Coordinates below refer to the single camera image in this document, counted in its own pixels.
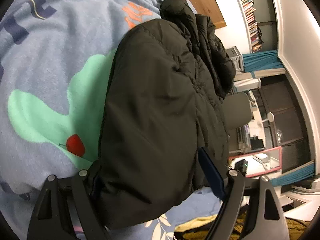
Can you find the white desk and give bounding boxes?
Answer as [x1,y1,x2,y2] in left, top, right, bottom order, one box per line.
[229,90,282,173]

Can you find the grey office chair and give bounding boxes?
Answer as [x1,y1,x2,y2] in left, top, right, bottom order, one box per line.
[221,92,252,130]

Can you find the row of books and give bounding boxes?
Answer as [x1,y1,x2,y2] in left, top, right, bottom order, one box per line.
[232,0,264,53]

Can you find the black puffer coat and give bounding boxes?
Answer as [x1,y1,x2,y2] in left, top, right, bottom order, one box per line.
[86,0,237,230]

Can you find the grey printer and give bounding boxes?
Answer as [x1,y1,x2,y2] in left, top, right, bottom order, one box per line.
[226,46,243,70]

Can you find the wooden headboard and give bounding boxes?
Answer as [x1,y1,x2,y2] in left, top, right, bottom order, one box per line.
[174,0,227,29]

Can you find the blue printed blanket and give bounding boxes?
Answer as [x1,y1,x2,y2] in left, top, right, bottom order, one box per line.
[0,0,225,240]

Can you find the pink framed mirror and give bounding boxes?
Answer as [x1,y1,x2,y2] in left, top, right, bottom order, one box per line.
[229,146,283,178]

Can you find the yellow patterned cloth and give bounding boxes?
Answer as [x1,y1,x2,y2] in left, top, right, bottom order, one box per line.
[174,211,308,240]

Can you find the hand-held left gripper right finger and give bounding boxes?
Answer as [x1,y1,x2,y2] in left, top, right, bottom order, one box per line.
[197,147,290,240]

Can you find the teal curtain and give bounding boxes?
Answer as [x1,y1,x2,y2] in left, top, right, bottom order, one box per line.
[242,50,285,77]
[271,161,315,187]

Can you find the white desk lamp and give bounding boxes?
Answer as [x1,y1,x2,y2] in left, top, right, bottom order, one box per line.
[261,112,275,124]

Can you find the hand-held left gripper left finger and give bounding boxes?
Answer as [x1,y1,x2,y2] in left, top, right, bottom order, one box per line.
[27,160,113,240]

